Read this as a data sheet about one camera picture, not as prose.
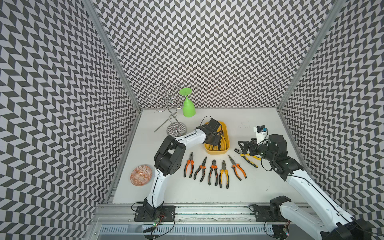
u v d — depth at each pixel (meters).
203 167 0.87
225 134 0.99
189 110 0.90
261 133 0.67
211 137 0.86
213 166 0.88
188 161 0.89
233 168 0.88
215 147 0.94
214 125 0.78
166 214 0.72
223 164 0.89
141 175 0.84
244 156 0.93
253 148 0.67
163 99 0.83
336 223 0.39
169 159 0.54
